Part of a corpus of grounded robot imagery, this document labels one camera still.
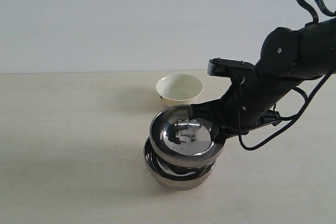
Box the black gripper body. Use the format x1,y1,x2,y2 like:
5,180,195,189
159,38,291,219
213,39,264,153
216,64,299,132

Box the ribbed stainless steel bowl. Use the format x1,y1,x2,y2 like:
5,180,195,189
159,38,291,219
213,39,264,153
149,105,225,168

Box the small cream ceramic bowl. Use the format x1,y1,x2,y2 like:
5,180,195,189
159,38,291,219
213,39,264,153
156,73,204,107

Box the smooth stainless steel bowl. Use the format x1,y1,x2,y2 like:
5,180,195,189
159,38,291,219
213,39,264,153
143,138,216,191

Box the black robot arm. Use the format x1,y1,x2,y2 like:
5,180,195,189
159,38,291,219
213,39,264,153
188,18,335,133

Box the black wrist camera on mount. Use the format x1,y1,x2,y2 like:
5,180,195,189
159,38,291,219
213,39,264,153
207,58,254,84

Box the thin black camera cable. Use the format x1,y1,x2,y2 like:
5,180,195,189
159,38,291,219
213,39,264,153
237,69,336,151

